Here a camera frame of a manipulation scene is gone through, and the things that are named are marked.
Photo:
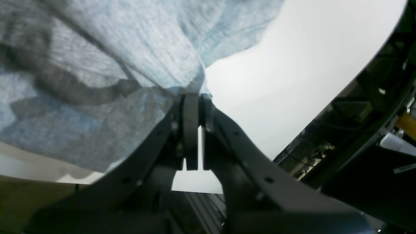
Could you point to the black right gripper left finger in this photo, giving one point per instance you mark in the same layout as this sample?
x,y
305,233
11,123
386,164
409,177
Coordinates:
x,y
131,199

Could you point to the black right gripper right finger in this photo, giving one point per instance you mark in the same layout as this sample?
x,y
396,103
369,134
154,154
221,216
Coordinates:
x,y
261,198

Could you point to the grey T-shirt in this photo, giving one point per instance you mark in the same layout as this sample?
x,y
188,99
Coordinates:
x,y
85,81

